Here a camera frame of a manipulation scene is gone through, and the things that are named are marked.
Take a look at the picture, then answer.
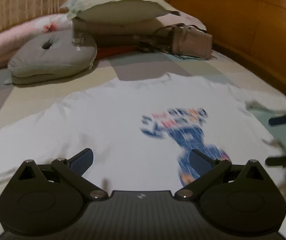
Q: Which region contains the grey donut cushion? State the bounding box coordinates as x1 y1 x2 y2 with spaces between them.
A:
7 30 97 85

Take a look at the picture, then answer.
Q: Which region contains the red folded cloth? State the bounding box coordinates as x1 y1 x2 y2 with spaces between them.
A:
96 46 139 60

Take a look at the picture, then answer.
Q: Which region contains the pink floral folded quilt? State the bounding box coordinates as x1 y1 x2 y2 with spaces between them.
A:
0 11 206 68

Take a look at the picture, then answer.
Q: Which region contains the white printed sweatshirt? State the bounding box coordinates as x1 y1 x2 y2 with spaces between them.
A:
0 73 286 239

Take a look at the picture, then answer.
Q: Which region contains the pink leather handbag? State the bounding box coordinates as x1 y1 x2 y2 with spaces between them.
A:
153 23 213 60

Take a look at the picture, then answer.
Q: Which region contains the wooden headboard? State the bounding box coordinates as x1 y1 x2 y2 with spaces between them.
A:
166 0 286 95

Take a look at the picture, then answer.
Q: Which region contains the striped green white pillow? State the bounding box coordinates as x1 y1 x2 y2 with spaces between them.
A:
61 0 177 25

